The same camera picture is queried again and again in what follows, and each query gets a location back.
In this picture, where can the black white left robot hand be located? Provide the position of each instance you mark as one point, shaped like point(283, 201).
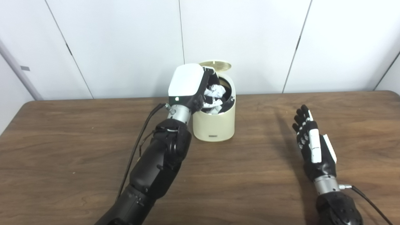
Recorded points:
point(186, 79)

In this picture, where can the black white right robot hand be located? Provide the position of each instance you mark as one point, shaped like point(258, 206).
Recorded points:
point(322, 159)

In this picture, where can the white paper ball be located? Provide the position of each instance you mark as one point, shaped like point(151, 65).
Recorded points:
point(215, 91)

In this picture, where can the cream-colored round bin lid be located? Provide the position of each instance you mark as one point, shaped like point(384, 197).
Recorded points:
point(220, 65)

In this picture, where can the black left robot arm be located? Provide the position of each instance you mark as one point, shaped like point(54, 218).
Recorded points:
point(159, 162)

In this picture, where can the black bin liner bag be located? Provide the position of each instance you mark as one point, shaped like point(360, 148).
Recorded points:
point(227, 93)

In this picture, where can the cream-colored round bin body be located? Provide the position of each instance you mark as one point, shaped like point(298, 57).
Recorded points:
point(214, 126)

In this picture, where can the small grey post tag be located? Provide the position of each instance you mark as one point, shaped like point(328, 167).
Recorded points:
point(25, 68)

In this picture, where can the grey wall corner post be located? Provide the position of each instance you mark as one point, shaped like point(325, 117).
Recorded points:
point(18, 70)

